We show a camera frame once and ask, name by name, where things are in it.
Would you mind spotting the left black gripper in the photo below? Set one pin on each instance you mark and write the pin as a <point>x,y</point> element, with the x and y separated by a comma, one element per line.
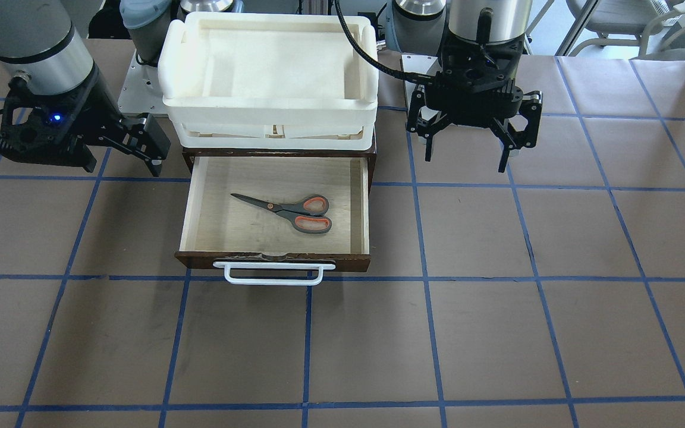
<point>421,110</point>

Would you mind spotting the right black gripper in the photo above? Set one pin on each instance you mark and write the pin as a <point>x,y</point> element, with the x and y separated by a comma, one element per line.
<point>96,102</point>

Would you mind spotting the wooden drawer with white handle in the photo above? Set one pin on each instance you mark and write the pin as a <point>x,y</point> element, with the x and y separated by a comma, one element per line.
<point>222,232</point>

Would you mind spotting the orange grey scissors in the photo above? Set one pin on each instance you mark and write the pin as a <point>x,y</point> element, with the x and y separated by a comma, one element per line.
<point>307,216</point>

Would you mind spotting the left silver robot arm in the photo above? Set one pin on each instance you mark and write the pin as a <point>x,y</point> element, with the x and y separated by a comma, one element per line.
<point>418,27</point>

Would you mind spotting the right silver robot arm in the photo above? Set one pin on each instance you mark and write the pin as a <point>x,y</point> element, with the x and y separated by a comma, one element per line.
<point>39,39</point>

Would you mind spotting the dark wooden drawer cabinet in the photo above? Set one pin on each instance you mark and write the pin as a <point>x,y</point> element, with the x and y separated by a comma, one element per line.
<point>370,154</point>

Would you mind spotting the cream plastic tray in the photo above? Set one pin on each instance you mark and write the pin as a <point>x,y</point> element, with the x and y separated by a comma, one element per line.
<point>266,81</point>

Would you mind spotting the grey chair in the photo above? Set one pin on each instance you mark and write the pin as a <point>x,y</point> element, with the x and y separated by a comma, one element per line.
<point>616,23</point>

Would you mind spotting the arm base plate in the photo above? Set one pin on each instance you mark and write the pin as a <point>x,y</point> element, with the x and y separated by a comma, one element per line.
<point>412,63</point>
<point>141,91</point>

